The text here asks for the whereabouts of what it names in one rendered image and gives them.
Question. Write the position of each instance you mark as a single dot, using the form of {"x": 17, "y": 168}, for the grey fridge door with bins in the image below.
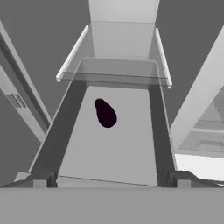
{"x": 201, "y": 116}

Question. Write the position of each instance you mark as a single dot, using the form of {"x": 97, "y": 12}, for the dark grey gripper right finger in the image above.
{"x": 166, "y": 178}

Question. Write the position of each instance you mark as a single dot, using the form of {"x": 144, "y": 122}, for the clear glass fridge shelf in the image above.
{"x": 116, "y": 70}

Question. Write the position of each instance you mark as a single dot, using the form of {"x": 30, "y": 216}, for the dark purple eggplant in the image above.
{"x": 106, "y": 114}

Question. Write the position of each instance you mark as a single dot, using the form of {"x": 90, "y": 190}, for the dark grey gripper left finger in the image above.
{"x": 52, "y": 179}

